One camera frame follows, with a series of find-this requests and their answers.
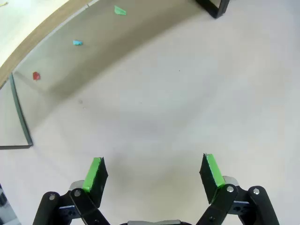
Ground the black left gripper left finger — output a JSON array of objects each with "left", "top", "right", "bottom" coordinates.
[{"left": 32, "top": 156, "right": 112, "bottom": 225}]

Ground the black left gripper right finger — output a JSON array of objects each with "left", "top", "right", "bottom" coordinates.
[{"left": 195, "top": 153, "right": 281, "bottom": 225}]

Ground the green paper scrap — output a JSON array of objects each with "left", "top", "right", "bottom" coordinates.
[{"left": 114, "top": 5, "right": 128, "bottom": 16}]

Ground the two-tier wood and black shelf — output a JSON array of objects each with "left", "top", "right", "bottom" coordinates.
[{"left": 0, "top": 0, "right": 232, "bottom": 150}]

